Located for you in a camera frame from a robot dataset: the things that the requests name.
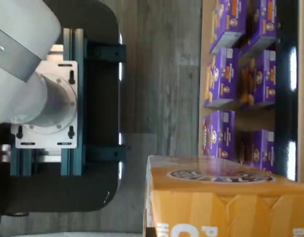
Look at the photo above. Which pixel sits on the yellow pretzel crackers box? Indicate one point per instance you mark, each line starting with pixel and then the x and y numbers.
pixel 216 205

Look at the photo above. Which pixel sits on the purple Annie's cracker box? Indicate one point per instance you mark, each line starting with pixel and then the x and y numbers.
pixel 258 79
pixel 228 22
pixel 260 22
pixel 219 133
pixel 223 76
pixel 258 148

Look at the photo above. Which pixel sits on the silver robot mounting plate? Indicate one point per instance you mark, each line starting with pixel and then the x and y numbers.
pixel 67 69

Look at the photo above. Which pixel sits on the dark aluminium extrusion frame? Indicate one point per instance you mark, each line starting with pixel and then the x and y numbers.
pixel 72 44

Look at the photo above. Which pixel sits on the black metal shelf rack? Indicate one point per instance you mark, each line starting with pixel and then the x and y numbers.
pixel 282 111

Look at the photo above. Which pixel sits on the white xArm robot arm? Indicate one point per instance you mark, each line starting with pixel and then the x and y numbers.
pixel 23 29

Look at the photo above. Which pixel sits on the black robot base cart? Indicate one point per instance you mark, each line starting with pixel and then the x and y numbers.
pixel 67 195

